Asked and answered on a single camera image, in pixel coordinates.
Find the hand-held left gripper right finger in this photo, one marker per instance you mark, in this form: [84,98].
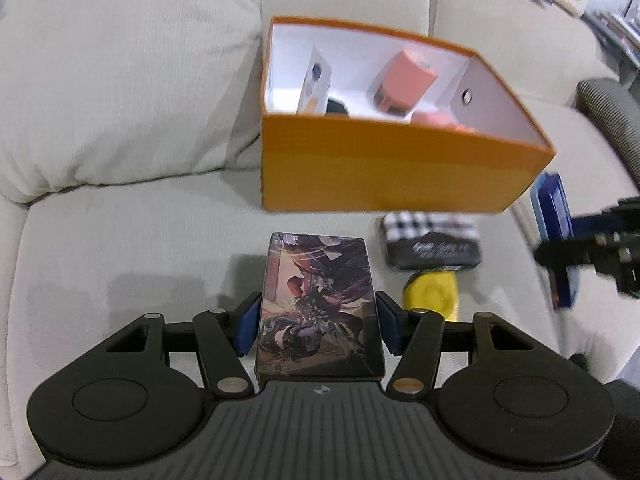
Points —
[389,325]

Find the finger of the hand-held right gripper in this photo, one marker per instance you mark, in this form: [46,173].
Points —
[605,221]
[580,252]

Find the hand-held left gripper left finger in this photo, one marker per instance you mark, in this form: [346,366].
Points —
[248,327]

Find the blue packet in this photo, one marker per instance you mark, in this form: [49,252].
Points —
[550,210]

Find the art printed card box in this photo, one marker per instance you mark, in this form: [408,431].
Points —
[320,305]

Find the orange cardboard box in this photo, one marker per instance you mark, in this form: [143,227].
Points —
[390,170]

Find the pink box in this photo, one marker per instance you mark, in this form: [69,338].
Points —
[402,82]

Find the white printed packet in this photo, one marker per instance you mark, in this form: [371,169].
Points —
[315,82]

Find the yellow tape measure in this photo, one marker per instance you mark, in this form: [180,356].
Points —
[432,295]

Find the plaid tin case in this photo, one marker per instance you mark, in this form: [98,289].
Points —
[430,245]

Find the grey woven cushion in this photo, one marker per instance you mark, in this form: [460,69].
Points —
[607,107]

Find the beige sofa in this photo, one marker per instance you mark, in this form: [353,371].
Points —
[125,260]

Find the beige sofa cushion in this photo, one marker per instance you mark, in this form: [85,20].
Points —
[125,75]

